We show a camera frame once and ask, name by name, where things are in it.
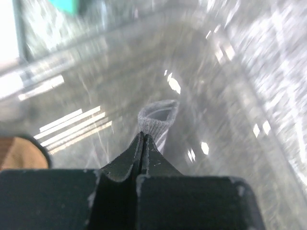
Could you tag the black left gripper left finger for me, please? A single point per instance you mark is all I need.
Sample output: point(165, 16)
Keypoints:
point(72, 199)

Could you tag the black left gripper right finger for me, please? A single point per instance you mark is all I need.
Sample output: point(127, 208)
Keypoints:
point(168, 200)

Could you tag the clear plastic bin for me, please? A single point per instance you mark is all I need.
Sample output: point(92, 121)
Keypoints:
point(241, 85)

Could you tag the silver white drying rack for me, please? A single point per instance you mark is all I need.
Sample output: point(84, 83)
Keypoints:
point(24, 55)

